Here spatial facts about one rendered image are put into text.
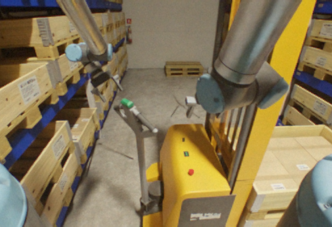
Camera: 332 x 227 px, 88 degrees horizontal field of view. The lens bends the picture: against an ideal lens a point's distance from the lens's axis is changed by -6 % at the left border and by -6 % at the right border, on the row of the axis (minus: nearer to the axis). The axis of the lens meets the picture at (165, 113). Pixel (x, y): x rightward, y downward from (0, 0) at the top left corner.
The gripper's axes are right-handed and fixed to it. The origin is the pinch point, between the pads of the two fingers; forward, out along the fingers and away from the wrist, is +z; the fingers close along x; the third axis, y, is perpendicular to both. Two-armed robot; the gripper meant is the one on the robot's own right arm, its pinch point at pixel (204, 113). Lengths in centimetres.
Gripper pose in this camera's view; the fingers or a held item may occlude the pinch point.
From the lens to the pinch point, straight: 77.7
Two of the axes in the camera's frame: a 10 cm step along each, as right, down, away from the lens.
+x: 9.8, 0.2, 2.1
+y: 1.1, 8.0, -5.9
